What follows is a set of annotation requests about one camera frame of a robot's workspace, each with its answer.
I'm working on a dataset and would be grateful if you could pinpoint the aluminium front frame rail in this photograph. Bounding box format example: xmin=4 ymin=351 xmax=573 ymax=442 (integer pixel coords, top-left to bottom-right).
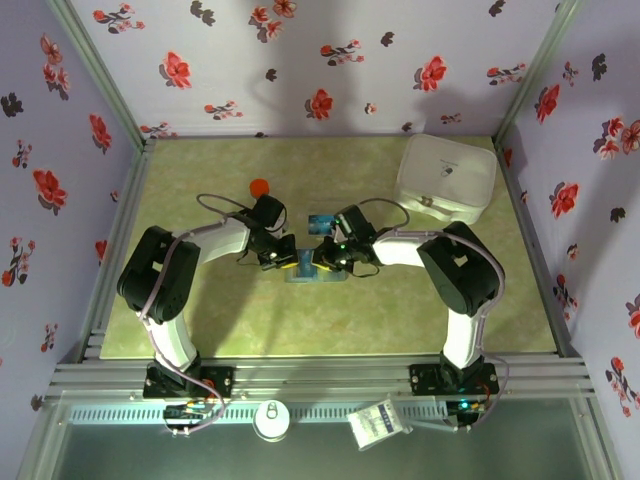
xmin=47 ymin=354 xmax=597 ymax=401

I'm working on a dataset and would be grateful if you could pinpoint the white slotted cable duct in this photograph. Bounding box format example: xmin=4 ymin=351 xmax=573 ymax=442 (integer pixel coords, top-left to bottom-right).
xmin=67 ymin=405 xmax=454 ymax=425

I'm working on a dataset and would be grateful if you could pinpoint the aluminium frame post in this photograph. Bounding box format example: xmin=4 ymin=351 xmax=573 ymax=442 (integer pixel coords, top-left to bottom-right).
xmin=493 ymin=0 xmax=587 ymax=146
xmin=47 ymin=0 xmax=154 ymax=151

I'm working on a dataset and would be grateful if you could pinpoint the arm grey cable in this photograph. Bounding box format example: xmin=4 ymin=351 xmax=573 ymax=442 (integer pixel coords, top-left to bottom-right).
xmin=357 ymin=197 xmax=511 ymax=432
xmin=137 ymin=193 xmax=254 ymax=436

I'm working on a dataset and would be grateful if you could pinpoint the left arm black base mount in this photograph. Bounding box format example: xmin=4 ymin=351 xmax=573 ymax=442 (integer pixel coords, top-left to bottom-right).
xmin=143 ymin=364 xmax=235 ymax=400

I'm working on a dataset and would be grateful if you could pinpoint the aluminium side rail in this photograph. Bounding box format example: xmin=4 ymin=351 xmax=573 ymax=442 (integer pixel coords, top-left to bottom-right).
xmin=494 ymin=139 xmax=584 ymax=359
xmin=79 ymin=139 xmax=157 ymax=361

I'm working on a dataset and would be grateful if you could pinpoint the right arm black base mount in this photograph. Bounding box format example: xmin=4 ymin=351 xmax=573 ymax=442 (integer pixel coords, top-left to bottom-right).
xmin=409 ymin=362 xmax=500 ymax=397

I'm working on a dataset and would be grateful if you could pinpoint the grey-green card holder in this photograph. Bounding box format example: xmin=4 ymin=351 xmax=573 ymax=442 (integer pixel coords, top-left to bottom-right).
xmin=284 ymin=247 xmax=350 ymax=285

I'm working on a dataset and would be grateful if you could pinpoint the white medicine box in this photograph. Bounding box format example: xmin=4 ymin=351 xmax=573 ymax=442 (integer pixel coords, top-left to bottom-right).
xmin=393 ymin=133 xmax=498 ymax=226

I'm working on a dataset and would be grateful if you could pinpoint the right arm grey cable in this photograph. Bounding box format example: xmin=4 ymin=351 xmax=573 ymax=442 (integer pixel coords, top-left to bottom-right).
xmin=357 ymin=197 xmax=511 ymax=432

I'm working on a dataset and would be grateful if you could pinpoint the white label tag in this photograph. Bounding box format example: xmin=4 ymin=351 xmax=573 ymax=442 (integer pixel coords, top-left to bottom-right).
xmin=347 ymin=397 xmax=407 ymax=452

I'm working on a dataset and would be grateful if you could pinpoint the left arm grey cable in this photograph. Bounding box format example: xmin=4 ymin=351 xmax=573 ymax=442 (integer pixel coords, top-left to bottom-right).
xmin=137 ymin=193 xmax=254 ymax=436

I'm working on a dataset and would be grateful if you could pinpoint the silver tin can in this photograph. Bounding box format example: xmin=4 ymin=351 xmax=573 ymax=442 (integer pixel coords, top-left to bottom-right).
xmin=253 ymin=399 xmax=292 ymax=443

